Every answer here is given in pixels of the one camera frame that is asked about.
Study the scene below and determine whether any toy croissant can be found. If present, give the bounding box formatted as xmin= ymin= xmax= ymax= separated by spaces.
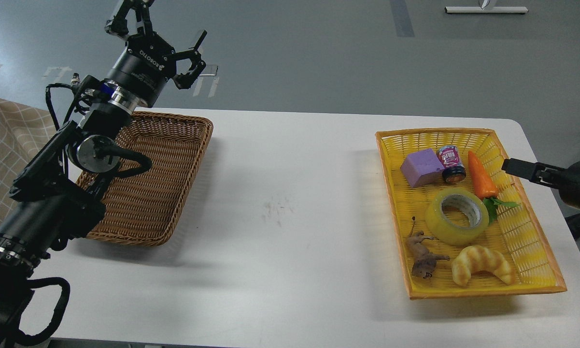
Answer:
xmin=452 ymin=245 xmax=515 ymax=287

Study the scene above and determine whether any yellow plastic basket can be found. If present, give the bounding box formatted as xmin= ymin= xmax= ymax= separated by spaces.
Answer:
xmin=376 ymin=128 xmax=566 ymax=300

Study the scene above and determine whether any yellow tape roll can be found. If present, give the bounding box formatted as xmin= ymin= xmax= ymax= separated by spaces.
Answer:
xmin=424 ymin=188 xmax=489 ymax=246

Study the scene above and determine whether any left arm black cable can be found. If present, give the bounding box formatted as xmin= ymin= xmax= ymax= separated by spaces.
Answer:
xmin=10 ymin=276 xmax=71 ymax=347

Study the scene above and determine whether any brown wicker basket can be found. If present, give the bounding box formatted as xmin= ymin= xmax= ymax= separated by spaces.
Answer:
xmin=87 ymin=112 xmax=214 ymax=247

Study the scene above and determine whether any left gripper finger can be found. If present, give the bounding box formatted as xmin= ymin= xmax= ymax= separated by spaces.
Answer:
xmin=104 ymin=0 xmax=155 ymax=46
xmin=163 ymin=29 xmax=208 ymax=89

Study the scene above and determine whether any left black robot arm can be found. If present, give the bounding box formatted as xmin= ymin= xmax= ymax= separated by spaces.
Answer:
xmin=0 ymin=0 xmax=207 ymax=348

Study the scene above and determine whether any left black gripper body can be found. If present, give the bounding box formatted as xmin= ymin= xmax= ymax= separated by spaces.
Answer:
xmin=106 ymin=34 xmax=177 ymax=107

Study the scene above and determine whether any toy carrot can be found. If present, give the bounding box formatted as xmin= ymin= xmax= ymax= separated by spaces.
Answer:
xmin=467 ymin=150 xmax=519 ymax=223

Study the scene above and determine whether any purple block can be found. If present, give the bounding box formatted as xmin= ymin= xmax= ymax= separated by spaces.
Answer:
xmin=400 ymin=148 xmax=444 ymax=188

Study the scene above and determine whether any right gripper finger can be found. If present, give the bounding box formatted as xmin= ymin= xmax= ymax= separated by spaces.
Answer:
xmin=501 ymin=159 xmax=565 ymax=187

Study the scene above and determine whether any beige checkered cloth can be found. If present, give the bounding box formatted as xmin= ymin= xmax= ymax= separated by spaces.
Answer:
xmin=0 ymin=99 xmax=56 ymax=224

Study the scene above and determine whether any toy lion figure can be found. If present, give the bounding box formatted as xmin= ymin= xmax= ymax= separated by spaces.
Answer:
xmin=405 ymin=216 xmax=451 ymax=279

